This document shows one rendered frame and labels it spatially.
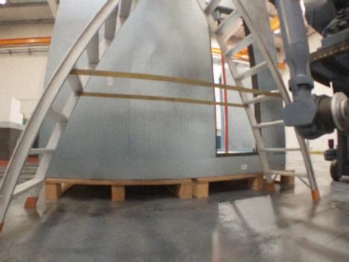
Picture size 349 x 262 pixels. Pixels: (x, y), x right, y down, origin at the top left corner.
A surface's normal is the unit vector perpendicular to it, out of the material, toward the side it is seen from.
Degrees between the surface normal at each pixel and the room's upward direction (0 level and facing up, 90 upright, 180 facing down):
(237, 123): 90
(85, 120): 90
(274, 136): 90
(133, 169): 90
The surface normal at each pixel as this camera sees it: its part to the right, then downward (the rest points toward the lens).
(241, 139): -0.13, -0.07
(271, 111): 0.22, -0.07
